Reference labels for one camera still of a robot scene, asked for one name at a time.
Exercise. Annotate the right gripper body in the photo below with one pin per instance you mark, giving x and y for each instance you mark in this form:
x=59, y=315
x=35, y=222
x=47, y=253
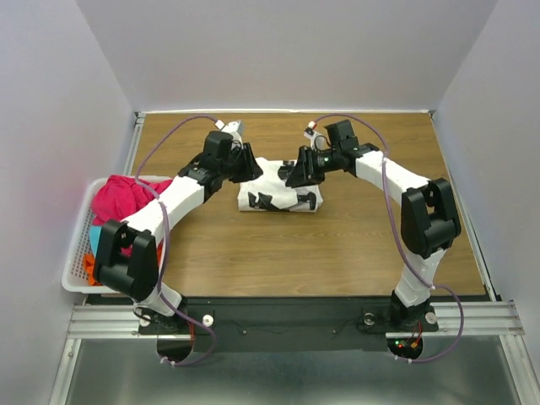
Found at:
x=327, y=160

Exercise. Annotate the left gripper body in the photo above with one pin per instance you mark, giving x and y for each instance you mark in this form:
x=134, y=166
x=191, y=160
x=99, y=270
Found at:
x=226, y=167

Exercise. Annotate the white t shirt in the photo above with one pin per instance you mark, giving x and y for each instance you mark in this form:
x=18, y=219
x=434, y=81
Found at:
x=269, y=193

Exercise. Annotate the pink t shirt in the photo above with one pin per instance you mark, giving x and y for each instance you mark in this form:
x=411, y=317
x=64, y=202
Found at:
x=122, y=196

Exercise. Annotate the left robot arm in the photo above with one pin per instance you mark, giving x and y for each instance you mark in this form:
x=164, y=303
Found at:
x=132, y=253

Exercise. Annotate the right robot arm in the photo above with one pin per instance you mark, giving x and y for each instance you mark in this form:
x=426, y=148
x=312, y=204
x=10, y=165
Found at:
x=429, y=220

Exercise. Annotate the cyan t shirt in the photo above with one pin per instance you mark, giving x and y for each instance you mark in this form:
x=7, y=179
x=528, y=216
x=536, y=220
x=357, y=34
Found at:
x=94, y=238

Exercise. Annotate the orange t shirt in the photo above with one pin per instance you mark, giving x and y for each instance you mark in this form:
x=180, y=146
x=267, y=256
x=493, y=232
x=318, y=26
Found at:
x=89, y=263

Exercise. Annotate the white plastic laundry basket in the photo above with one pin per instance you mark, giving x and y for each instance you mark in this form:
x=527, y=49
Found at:
x=75, y=278

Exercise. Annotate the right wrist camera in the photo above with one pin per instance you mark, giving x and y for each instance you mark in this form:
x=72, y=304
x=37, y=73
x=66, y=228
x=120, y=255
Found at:
x=318, y=142

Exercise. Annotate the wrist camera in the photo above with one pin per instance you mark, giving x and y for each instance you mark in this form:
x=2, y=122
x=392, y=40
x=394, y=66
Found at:
x=318, y=142
x=233, y=128

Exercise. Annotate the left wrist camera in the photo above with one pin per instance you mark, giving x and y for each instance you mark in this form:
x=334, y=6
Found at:
x=233, y=128

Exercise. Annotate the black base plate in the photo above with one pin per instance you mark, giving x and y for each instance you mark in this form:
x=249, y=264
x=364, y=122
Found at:
x=270, y=324

